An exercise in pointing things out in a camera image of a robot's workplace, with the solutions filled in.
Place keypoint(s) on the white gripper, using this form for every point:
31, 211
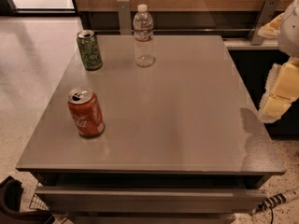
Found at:
290, 32

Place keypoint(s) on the clear plastic water bottle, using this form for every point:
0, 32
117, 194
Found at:
143, 33

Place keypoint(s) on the dark robot base part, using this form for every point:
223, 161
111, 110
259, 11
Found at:
10, 206

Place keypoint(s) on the green soda can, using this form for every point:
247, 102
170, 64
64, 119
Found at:
88, 49

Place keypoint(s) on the red cola can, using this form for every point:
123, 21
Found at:
85, 111

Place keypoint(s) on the grey drawer front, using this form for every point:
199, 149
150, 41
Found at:
143, 200

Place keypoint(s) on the right metal wall bracket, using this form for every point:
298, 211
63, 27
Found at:
265, 15

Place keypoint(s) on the metal wall bracket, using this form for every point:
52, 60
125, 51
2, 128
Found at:
124, 16
265, 15

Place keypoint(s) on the left metal wall bracket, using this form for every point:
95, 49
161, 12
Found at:
124, 16

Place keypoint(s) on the wire mesh basket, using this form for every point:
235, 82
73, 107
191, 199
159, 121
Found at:
37, 203

